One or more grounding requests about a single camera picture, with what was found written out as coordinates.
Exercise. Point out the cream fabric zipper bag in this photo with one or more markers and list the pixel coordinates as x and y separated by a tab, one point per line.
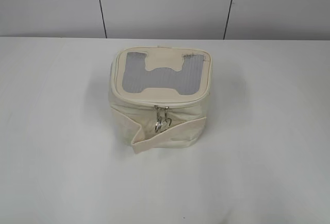
144	77

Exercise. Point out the metal zipper pull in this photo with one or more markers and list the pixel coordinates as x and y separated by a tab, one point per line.
167	119
158	124

